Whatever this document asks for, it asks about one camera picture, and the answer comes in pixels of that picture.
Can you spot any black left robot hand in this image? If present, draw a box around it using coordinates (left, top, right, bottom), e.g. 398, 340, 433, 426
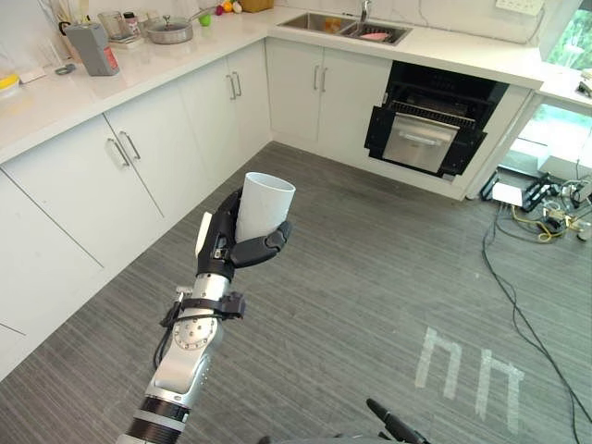
194, 187, 294, 281

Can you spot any white plastic cup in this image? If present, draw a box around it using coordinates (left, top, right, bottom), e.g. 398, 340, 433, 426
234, 171, 297, 243

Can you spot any white cabinet door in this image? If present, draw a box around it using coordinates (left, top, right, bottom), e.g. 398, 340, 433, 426
1, 113, 166, 270
317, 45, 394, 154
103, 82, 205, 219
0, 166, 105, 337
266, 38, 326, 145
179, 55, 258, 204
226, 38, 272, 180

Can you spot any steel dishwasher door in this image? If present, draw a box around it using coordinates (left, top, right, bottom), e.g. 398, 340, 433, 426
364, 104, 489, 182

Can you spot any stainless steel double sink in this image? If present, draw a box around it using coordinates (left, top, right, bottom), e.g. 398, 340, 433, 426
277, 11, 413, 48

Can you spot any black built-in dishwasher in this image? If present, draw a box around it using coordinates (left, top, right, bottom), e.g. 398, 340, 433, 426
364, 59, 509, 182

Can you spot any grey frying pan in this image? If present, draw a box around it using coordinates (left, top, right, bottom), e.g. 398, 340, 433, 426
146, 6, 218, 45

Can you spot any white flat tray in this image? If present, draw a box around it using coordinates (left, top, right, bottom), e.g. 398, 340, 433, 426
107, 33, 145, 48

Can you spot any glass pan lid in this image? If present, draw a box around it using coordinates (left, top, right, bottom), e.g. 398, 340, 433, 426
147, 14, 191, 32

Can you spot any grey rectangular box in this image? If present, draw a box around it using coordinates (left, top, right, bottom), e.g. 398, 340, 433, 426
64, 22, 121, 78

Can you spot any clear glass jar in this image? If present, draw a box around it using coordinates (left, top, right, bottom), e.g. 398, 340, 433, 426
97, 11, 124, 41

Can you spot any yellow lidded container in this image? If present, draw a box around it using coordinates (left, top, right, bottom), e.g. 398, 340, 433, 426
0, 73, 23, 101

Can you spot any white box on floor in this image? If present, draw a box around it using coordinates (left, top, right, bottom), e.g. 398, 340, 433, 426
491, 181, 526, 207

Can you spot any black floor cable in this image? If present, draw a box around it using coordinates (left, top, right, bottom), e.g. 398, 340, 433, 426
480, 203, 592, 444

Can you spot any yellow cable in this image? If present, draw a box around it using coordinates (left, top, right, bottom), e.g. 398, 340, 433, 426
510, 203, 563, 243

